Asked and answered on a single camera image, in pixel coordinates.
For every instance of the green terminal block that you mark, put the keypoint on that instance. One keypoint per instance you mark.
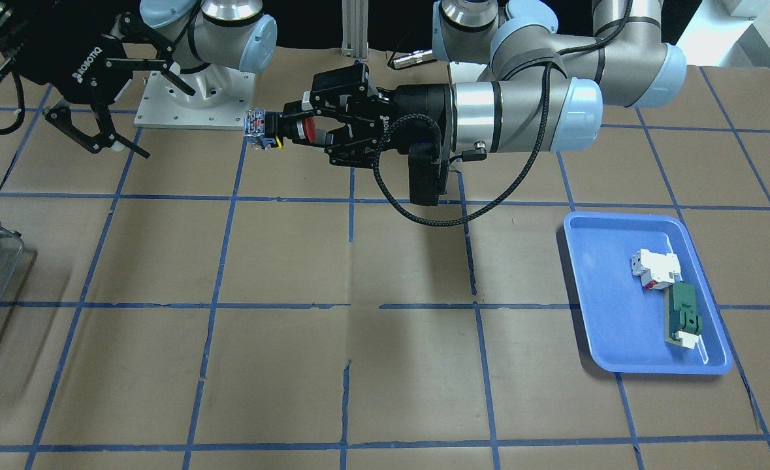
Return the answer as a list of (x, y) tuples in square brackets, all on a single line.
[(683, 323)]

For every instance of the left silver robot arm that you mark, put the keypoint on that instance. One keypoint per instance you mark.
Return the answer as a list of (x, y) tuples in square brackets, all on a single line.
[(538, 91)]

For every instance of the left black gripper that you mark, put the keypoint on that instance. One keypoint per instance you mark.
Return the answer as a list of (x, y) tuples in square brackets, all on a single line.
[(418, 108)]

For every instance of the blue plastic tray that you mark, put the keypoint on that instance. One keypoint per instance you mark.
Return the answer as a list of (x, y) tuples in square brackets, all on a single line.
[(625, 324)]

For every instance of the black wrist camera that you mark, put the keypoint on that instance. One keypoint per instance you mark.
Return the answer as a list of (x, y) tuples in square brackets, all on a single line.
[(427, 173)]

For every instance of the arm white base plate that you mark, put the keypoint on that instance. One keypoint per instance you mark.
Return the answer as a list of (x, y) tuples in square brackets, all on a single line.
[(221, 100)]

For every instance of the red emergency stop button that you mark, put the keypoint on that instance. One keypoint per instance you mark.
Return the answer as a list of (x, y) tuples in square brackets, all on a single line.
[(265, 129)]

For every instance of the white electrical switch block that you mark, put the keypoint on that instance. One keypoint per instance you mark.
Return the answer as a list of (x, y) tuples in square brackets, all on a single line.
[(655, 270)]

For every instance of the aluminium frame post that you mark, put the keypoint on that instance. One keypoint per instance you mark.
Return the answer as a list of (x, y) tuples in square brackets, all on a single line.
[(354, 26)]

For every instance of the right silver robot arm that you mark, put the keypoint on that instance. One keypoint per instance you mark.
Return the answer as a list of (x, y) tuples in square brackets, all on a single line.
[(173, 38)]

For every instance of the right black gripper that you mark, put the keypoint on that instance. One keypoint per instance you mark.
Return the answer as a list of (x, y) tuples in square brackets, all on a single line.
[(74, 65)]

